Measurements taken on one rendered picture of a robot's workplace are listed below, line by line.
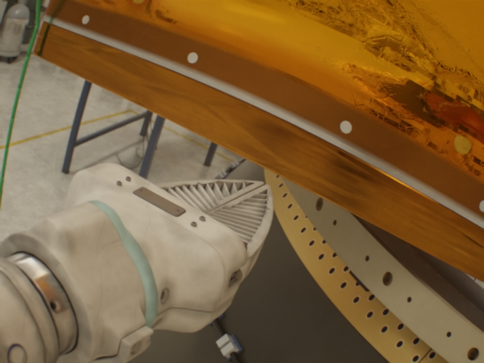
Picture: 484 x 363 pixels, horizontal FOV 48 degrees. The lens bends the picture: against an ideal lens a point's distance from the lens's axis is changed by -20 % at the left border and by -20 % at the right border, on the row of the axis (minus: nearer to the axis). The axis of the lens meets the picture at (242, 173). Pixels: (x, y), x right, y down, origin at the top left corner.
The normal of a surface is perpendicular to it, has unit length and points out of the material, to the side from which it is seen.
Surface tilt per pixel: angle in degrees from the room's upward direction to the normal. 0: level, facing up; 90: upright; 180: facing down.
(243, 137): 90
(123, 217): 9
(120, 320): 44
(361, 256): 90
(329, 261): 62
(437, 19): 92
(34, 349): 70
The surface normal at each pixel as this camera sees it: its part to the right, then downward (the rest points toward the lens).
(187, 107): -0.43, 0.18
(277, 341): -0.62, -0.54
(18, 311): 0.80, -0.40
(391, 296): -0.82, -0.08
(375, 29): -0.58, 0.30
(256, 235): 0.33, -0.88
